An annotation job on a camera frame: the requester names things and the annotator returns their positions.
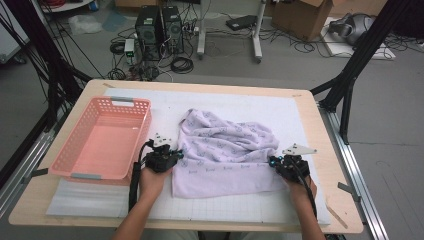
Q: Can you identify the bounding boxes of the grey metal bracket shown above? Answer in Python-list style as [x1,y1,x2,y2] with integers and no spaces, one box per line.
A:
[21,168,50,184]
[337,181,362,203]

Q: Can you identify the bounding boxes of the pale printed towel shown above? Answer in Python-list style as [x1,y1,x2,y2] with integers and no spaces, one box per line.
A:
[171,108,288,200]

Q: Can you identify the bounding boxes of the aluminium rail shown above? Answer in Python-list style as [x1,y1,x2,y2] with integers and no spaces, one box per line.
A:
[0,109,66,218]
[318,103,390,240]

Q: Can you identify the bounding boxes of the brown cardboard box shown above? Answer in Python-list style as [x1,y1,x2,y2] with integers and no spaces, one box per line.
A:
[271,0,334,43]

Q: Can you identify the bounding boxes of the small white device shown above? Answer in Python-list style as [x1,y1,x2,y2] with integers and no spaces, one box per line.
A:
[123,38,136,64]

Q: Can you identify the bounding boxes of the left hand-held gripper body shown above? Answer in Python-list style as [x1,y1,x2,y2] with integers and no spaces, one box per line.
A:
[144,133,178,174]

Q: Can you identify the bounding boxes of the pink plastic basket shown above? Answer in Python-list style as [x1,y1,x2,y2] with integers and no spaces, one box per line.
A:
[48,95,153,186]

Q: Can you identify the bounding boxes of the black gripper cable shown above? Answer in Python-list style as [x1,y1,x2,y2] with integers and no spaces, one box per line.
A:
[289,156,319,221]
[128,139,156,213]

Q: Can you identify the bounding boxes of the large black cable coil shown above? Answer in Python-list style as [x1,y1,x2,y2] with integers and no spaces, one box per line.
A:
[170,56,195,75]

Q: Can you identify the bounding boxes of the black flat box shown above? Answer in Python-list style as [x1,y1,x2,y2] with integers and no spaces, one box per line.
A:
[225,14,258,32]

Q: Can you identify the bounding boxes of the person's right hand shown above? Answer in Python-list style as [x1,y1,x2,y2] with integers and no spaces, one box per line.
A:
[284,174,318,205]

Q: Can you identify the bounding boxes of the white cabinet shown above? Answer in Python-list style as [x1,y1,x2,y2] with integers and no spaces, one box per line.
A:
[0,9,30,64]

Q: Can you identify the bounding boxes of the blue floor sheet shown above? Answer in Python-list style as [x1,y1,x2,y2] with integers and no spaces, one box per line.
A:
[101,9,128,33]

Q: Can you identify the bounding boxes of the white grid mat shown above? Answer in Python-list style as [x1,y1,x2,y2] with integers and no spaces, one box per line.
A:
[45,87,332,225]

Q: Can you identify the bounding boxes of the black metal frame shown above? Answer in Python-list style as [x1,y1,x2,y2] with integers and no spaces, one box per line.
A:
[0,0,93,132]
[309,0,414,145]

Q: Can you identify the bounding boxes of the white board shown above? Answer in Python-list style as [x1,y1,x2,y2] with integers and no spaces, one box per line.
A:
[321,16,397,61]

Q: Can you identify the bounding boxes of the black computer tower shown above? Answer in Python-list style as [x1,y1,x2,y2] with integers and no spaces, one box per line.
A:
[134,5,163,62]
[161,5,185,56]

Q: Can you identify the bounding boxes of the grey vacuum cleaner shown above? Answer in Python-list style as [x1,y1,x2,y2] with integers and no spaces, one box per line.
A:
[328,12,378,46]

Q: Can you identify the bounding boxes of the white metal stand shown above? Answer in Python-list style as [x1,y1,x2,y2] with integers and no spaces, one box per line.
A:
[196,0,268,64]

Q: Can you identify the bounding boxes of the small black cable coil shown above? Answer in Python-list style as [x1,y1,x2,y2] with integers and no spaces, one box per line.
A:
[109,41,126,56]

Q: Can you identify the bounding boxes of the clear plastic bag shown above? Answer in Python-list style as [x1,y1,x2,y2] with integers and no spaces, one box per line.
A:
[68,13,103,36]

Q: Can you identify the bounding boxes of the person's left hand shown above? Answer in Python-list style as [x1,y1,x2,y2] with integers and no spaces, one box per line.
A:
[137,164,174,201]

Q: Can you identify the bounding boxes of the thin wooden stick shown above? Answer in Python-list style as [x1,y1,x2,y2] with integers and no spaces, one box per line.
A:
[325,203,350,231]

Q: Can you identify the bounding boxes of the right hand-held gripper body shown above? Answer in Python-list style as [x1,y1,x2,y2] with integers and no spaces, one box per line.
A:
[275,143,318,184]

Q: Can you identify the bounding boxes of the round white table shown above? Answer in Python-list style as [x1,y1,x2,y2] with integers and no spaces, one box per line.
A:
[39,0,95,14]

